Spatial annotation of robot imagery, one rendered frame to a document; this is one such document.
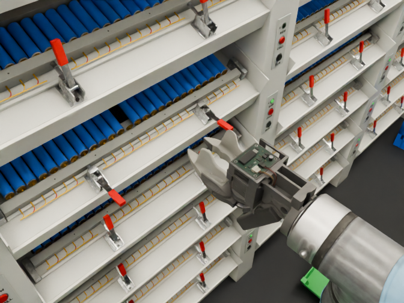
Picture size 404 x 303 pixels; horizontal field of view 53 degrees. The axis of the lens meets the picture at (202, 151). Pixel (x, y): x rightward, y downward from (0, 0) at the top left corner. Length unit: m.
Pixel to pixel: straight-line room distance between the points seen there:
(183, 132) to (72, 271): 0.37
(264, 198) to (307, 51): 0.59
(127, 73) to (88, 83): 0.06
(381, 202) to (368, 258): 1.55
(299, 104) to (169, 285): 0.67
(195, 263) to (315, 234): 0.83
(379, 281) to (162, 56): 0.46
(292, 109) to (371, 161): 1.08
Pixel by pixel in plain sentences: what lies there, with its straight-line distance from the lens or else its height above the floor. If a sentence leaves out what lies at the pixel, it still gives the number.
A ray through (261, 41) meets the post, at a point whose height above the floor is 1.07.
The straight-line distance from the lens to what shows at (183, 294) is 1.50.
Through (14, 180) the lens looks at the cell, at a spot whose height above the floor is 1.00.
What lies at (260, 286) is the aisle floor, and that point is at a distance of 1.71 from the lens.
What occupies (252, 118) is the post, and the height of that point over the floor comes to 0.85.
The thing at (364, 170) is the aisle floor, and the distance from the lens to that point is 2.19.
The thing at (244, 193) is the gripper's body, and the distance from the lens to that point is 0.60.
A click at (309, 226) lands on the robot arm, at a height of 1.09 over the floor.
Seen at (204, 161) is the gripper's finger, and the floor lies 1.06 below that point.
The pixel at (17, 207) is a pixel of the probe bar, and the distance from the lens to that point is 0.74.
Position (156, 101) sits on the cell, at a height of 1.00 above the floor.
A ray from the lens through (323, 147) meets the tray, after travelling 1.71.
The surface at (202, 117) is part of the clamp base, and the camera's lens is 0.86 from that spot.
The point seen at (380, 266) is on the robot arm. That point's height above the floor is 1.09.
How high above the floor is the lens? 1.53
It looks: 46 degrees down
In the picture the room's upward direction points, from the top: straight up
